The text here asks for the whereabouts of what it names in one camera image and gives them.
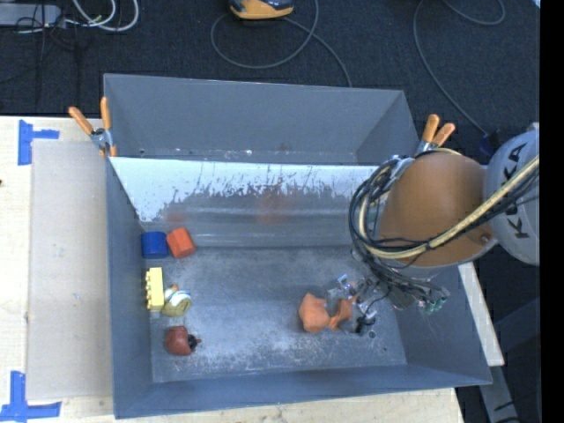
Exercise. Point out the black cylinder on white bracket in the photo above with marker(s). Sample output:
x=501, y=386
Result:
x=363, y=325

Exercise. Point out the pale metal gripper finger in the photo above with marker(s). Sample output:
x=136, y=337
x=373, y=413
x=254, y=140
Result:
x=346, y=284
x=364, y=307

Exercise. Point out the orange soft toy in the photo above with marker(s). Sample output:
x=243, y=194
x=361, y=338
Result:
x=313, y=313

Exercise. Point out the yellow toy brick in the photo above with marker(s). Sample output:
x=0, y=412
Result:
x=154, y=289

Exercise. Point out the orange block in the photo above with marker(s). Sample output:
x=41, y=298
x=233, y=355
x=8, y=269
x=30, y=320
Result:
x=180, y=242

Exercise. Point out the blue block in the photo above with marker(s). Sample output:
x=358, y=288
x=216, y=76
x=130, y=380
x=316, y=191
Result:
x=154, y=245

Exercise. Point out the pale flat board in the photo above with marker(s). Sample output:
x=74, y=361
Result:
x=66, y=271

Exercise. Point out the pale yellow round toy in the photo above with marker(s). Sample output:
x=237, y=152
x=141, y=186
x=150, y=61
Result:
x=177, y=304

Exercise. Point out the grey metal bin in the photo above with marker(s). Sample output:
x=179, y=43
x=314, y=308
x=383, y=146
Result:
x=264, y=306

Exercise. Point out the red-brown round toy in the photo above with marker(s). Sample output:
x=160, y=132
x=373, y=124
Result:
x=177, y=341

